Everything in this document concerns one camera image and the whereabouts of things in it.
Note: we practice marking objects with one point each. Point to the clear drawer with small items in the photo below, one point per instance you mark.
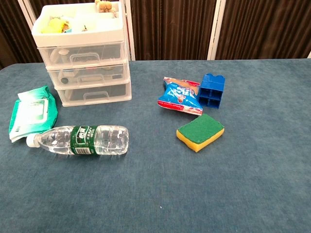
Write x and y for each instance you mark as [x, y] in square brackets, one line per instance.
[116, 72]

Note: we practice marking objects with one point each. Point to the clear empty drawer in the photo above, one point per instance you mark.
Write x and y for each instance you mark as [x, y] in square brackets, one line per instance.
[116, 92]

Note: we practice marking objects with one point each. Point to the clear drawer with white knob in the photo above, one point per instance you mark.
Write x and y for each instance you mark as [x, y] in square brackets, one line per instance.
[109, 52]

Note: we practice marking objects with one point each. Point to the white plastic drawer unit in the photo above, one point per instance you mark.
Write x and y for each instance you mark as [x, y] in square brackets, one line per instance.
[80, 36]

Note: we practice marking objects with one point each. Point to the blue red snack bag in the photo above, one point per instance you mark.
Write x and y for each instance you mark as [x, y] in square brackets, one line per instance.
[179, 95]

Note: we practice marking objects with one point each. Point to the yellow green scrubbing sponge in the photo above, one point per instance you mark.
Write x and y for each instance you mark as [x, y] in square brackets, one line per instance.
[200, 128]

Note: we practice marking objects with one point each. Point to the blue plastic building block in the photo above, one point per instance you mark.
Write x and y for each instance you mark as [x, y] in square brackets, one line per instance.
[211, 85]

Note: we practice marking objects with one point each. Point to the clear water bottle green label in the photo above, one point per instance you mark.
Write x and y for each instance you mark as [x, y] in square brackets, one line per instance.
[82, 140]

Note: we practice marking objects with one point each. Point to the green wet wipes pack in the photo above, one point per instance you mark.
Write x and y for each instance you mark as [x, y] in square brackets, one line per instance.
[34, 111]

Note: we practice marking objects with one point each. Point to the beige plush toy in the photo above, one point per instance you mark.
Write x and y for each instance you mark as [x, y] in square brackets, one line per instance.
[104, 6]

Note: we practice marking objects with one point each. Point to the yellow plastic toy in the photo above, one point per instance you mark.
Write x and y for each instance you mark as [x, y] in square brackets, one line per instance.
[52, 26]

